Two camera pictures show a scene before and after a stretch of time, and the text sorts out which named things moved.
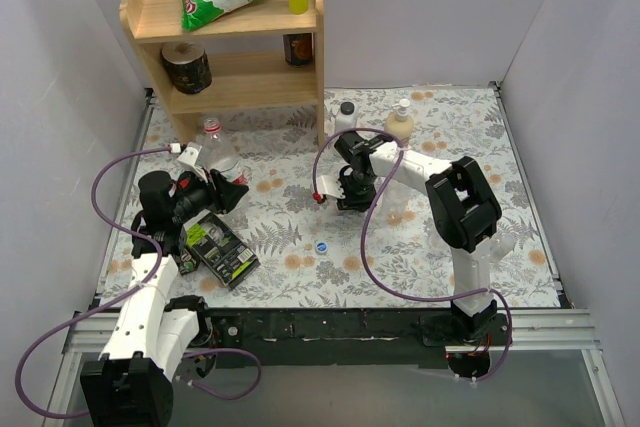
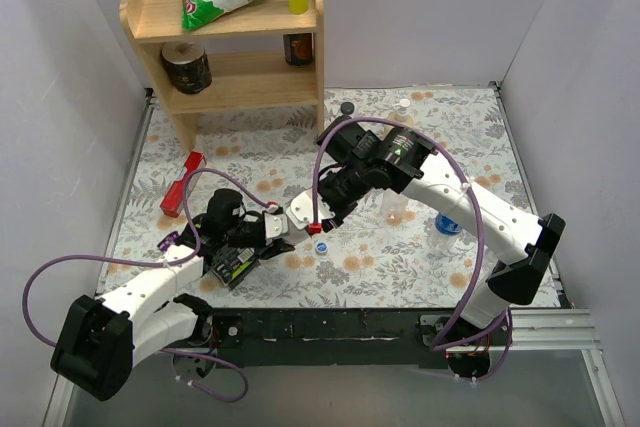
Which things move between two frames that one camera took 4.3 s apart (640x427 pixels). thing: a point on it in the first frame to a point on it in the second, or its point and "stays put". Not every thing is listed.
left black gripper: x=214 y=188 to x=270 y=245
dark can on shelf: x=298 y=48 stays put
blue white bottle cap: x=322 y=247 stays put
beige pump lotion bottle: x=399 y=123 stays put
